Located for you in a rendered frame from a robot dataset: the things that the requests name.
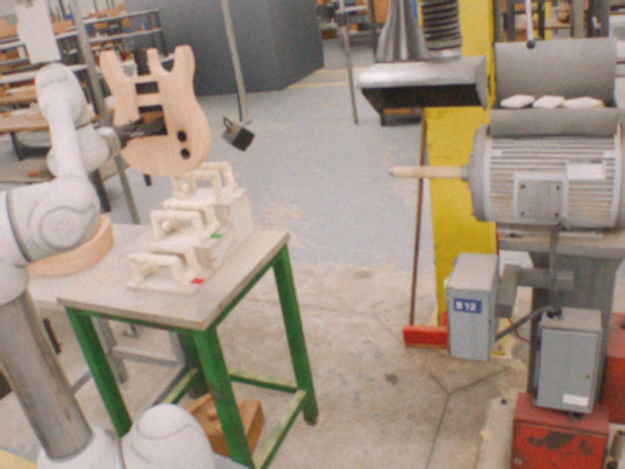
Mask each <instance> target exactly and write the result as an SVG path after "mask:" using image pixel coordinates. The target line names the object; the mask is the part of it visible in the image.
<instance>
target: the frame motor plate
mask: <svg viewBox="0 0 625 469"><path fill-rule="evenodd" d="M603 233H604V236H603V237H599V238H585V237H568V236H558V241H557V253H556V254H568V255H582V256H596V257H609V258H624V259H625V229H624V230H620V229H615V228H607V227H603ZM550 238H551V237H550V236H549V235H532V234H516V233H513V234H502V235H500V239H499V249H500V250H511V251H525V252H539V253H549V252H550V251H549V250H550Z"/></svg>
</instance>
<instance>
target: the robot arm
mask: <svg viewBox="0 0 625 469"><path fill-rule="evenodd" d="M35 85H36V91H37V93H36V98H37V102H38V105H39V106H40V110H41V113H42V115H43V117H44V119H45V122H46V123H47V124H48V125H49V127H50V132H51V137H52V143H53V148H52V149H51V151H50V153H49V156H48V160H47V161H48V166H49V170H50V171H51V172H52V173H53V174H54V175H55V176H56V177H57V178H55V179H54V180H52V181H51V182H43V183H42V184H38V185H34V186H28V187H22V188H16V189H13V190H8V191H2V192H0V368H1V370H2V372H3V374H5V376H6V378H7V380H8V382H9V384H10V386H11V388H12V390H13V392H14V394H15V396H16V398H17V400H18V402H19V404H20V406H21V409H22V411H23V413H24V415H25V416H26V418H27V420H28V422H29V423H30V424H31V427H32V429H33V431H34V433H35V435H36V437H37V439H38V441H39V443H40V445H41V447H42V448H41V449H40V451H39V452H40V453H39V456H38V459H37V468H35V469H217V466H216V461H215V460H214V456H213V452H212V450H211V447H210V444H209V442H208V439H207V436H206V434H205V432H204V431H203V430H202V428H201V426H200V425H199V423H198V422H197V421H196V420H195V418H194V417H193V416H192V415H191V414H190V413H189V412H187V411H186V410H184V409H182V408H181V407H179V406H177V405H168V404H166V405H157V406H155V407H152V408H150V409H148V410H146V411H145V412H144V413H142V414H141V415H140V417H139V418H138V420H137V421H136V422H135V424H134V425H133V427H132V429H131V431H130V432H129V433H127V434H126V435H125V436H124V437H122V438H119V439H116V440H112V439H111V437H110V436H108V435H107V434H106V433H105V432H104V430H103V429H102V428H101V427H100V426H97V425H94V424H89V423H88V422H87V420H86V418H85V417H84V415H83V413H82V410H81V408H80V406H79V404H78V401H77V400H76V398H75V394H74V392H73V390H72V388H71V385H70V383H69V382H68V381H67V378H66V376H65V374H64V372H63V368H62V366H61V363H60V361H59V358H58V356H57V353H56V351H55V349H54V346H53V344H52V342H51V340H50V337H49V335H48V333H47V330H46V329H45V327H44V325H43V323H42V320H41V319H40V317H39V314H38V312H37V310H36V308H35V305H34V303H33V301H32V297H31V295H30V293H29V291H28V288H27V285H28V282H29V276H30V274H29V263H31V262H35V261H38V260H40V259H43V258H47V257H50V256H53V255H56V254H59V253H65V252H69V251H72V250H74V249H76V248H78V247H80V246H82V245H83V244H84V243H85V242H86V241H87V240H88V239H89V238H90V237H91V236H92V234H93V232H94V230H95V228H96V226H97V223H98V221H99V217H100V201H99V198H98V196H97V194H96V190H95V188H94V187H93V185H92V184H91V183H90V182H89V180H88V176H87V174H90V173H92V172H94V171H95V169H97V168H98V167H100V166H101V165H102V164H103V163H104V162H106V161H108V160H109V159H112V158H113V157H116V156H117V155H118V154H119V153H120V151H121V150H123V149H126V147H127V145H128V142H130V141H133V140H134V139H137V137H139V139H140V138H142V137H143V136H146V135H148V134H151V133H153V132H155V131H158V130H160V129H161V127H162V126H164V119H163V115H160V116H158V117H156V118H153V119H152V120H151V121H152V122H149V123H147V124H146V122H145V117H143V118H140V119H138V120H135V121H133V122H132V120H129V123H128V124H127V123H124V124H122V125H120V126H117V125H112V126H109V128H101V129H99V130H96V131H95V130H94V128H93V126H92V124H91V122H90V119H89V114H88V109H87V107H86V103H85V100H84V97H83V92H82V90H81V87H80V85H79V83H78V81H77V79H76V77H75V76H74V74H73V73H72V72H71V71H70V70H69V69H68V68H67V66H65V65H63V64H52V65H49V66H46V67H43V68H41V69H40V70H39V71H38V73H37V74H36V80H35Z"/></svg>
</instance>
